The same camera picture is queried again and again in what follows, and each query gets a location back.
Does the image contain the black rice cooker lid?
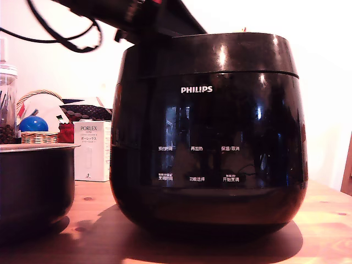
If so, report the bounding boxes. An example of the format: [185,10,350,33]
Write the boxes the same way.
[117,32,300,83]

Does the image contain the black Philips rice cooker body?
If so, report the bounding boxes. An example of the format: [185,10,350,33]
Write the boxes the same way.
[109,70,309,235]

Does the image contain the dark dotted cloth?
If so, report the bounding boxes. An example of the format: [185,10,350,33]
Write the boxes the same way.
[59,103,113,122]

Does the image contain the white Porlex cardboard box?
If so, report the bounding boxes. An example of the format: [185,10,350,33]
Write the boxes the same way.
[73,120,113,182]

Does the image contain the white cloth with coloured marks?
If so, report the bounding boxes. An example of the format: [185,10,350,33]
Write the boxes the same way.
[16,95,69,133]

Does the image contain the red fabric pouch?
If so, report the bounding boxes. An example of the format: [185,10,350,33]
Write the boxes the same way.
[58,123,75,144]

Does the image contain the blue ball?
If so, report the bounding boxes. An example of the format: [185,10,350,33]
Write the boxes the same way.
[18,115,50,133]

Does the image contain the clear glass jar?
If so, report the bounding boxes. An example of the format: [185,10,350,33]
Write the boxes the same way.
[0,37,19,144]

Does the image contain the woven wicker basket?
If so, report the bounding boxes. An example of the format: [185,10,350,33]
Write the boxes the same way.
[16,89,65,144]

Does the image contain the dark roasted coffee beans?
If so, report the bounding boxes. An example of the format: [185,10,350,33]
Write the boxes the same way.
[0,124,17,144]

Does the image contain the black inner pot silver rim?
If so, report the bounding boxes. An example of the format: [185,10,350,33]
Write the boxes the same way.
[0,143,81,240]

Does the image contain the black looping cable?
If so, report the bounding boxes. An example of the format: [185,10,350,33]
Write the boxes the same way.
[0,26,69,45]
[26,0,103,53]

